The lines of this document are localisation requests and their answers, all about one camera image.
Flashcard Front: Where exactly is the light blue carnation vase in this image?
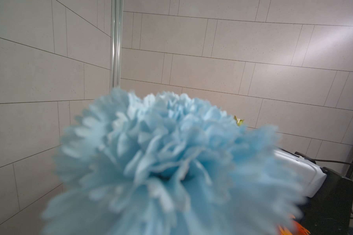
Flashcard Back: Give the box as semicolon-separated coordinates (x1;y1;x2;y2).
42;88;306;235

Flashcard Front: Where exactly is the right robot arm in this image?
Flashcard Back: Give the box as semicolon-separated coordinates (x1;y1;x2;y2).
275;148;353;235

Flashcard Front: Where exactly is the orange gerbera flower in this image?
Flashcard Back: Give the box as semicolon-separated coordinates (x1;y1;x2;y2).
278;215;311;235

